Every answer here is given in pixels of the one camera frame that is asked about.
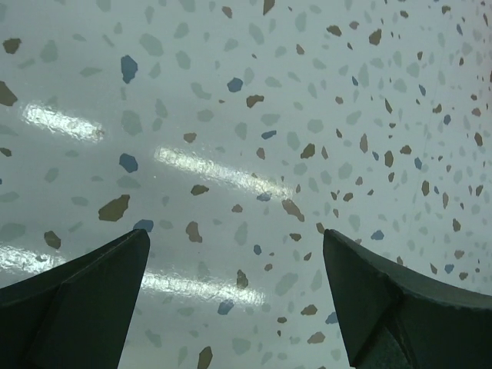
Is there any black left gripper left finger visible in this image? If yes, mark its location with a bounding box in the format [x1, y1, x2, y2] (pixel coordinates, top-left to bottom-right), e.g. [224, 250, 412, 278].
[1, 229, 150, 368]

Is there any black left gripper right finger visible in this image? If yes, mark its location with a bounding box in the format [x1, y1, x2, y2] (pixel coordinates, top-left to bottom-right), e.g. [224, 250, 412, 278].
[323, 229, 491, 368]

